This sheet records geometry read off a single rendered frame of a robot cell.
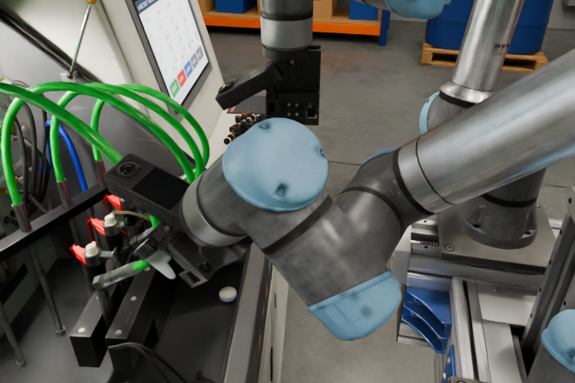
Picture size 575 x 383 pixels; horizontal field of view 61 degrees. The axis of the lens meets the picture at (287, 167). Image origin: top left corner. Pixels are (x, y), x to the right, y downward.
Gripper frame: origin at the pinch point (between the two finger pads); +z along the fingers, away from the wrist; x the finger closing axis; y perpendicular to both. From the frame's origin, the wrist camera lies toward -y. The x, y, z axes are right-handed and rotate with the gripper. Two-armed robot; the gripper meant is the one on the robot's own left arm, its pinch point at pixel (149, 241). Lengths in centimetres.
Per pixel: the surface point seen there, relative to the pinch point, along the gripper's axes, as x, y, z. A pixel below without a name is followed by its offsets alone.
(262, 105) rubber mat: 85, -4, 66
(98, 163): 15.5, -17.5, 32.2
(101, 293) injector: -3.6, 1.1, 24.5
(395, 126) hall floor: 269, 76, 187
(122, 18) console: 39, -37, 25
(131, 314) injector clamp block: -2.0, 7.6, 27.4
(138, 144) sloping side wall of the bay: 25.0, -15.7, 32.7
